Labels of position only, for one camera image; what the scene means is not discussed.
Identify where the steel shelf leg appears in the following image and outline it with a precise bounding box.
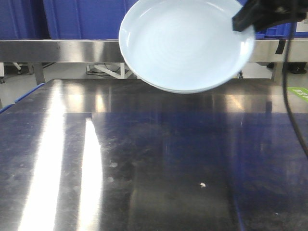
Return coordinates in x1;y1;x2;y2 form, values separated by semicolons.
271;63;283;85
32;63;46;85

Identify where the black tape strip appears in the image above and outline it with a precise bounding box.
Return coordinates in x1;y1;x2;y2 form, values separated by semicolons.
275;39;286;55

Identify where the blue plastic crate left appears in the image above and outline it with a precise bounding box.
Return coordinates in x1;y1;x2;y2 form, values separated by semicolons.
43;0;136;39

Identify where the steel shelf leg right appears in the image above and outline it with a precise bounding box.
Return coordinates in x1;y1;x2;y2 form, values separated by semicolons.
271;63;283;85

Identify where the steel shelf leg left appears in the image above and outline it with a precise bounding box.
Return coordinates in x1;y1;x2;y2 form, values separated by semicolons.
32;63;46;85

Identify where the black cable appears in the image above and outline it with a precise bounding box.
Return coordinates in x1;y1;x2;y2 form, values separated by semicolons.
282;4;308;157

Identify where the white paper label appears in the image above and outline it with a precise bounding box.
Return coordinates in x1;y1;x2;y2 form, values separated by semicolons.
296;19;308;33

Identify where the blue plastic crate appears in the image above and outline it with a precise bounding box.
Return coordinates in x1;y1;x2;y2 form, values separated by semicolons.
256;23;308;39
43;0;136;39

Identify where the green floor sign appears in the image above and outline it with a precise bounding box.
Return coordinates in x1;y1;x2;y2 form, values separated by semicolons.
288;87;308;101

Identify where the blue plastic crate right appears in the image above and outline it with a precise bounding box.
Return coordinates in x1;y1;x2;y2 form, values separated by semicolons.
256;23;308;39

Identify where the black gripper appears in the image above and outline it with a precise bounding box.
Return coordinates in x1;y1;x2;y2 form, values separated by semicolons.
232;0;308;32

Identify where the white metal frame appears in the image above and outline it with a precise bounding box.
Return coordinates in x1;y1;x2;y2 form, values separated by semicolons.
86;63;134;79

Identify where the blue table edge trim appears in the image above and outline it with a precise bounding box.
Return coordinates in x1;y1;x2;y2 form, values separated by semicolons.
0;83;45;114

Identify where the light blue plate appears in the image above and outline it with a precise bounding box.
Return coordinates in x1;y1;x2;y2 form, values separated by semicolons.
118;0;256;92
138;72;234;94

